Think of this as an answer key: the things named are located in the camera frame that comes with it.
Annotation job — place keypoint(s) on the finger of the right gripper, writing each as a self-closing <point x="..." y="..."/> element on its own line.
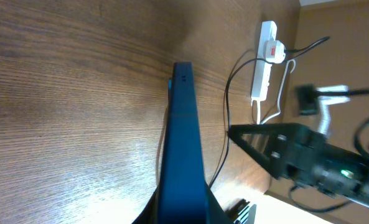
<point x="266" y="144"/>

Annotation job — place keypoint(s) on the white power strip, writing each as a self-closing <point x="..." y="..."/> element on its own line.
<point x="262" y="69"/>

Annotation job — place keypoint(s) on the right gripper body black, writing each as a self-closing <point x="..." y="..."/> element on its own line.
<point x="307" y="160"/>

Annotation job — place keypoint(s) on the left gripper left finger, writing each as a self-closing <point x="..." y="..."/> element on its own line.
<point x="149" y="213"/>

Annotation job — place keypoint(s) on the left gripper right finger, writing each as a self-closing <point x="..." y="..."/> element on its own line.
<point x="242" y="213"/>

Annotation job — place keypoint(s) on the blue Samsung smartphone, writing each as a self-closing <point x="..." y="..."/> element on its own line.
<point x="182" y="196"/>

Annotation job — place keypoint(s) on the white charger plug adapter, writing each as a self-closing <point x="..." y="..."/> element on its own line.
<point x="274" y="51"/>

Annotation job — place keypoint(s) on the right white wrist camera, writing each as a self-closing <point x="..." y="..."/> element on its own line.
<point x="311" y="104"/>

